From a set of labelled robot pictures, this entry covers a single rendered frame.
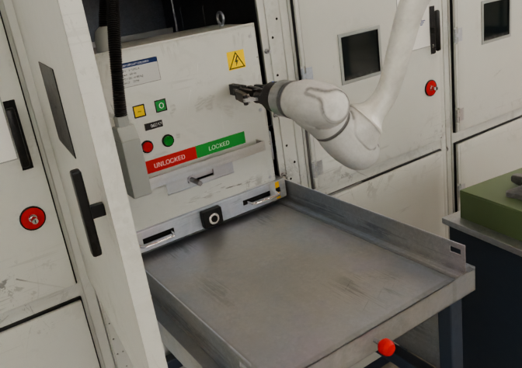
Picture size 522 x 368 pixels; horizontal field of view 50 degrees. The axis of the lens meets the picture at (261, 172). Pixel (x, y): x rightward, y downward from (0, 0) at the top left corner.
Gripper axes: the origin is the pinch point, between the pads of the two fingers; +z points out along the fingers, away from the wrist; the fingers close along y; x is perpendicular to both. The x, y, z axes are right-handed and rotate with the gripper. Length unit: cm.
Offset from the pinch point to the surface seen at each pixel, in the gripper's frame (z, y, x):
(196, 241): 0.1, -20.7, -38.3
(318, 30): 3.6, 32.7, 10.3
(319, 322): -54, -20, -38
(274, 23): 5.6, 18.7, 14.7
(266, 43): 6.1, 15.4, 9.6
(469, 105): 3, 102, -30
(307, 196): -7.8, 13.4, -34.4
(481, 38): 4, 110, -6
